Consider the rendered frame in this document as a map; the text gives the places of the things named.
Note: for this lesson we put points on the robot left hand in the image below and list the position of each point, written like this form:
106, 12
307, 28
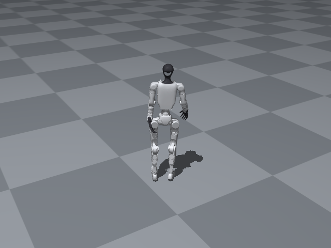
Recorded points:
149, 121

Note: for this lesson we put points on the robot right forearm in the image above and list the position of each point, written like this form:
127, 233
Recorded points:
185, 107

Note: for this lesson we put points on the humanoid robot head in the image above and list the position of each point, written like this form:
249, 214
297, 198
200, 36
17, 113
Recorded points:
167, 68

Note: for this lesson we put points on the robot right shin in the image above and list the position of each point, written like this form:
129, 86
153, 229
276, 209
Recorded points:
172, 157

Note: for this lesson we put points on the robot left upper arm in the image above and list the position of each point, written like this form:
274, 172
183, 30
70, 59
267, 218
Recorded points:
152, 92

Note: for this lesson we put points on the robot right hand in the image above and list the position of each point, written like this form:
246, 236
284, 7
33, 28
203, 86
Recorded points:
184, 114

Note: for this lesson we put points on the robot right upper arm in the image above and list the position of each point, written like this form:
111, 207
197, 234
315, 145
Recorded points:
182, 94

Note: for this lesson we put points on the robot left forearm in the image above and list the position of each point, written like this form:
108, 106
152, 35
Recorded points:
150, 110

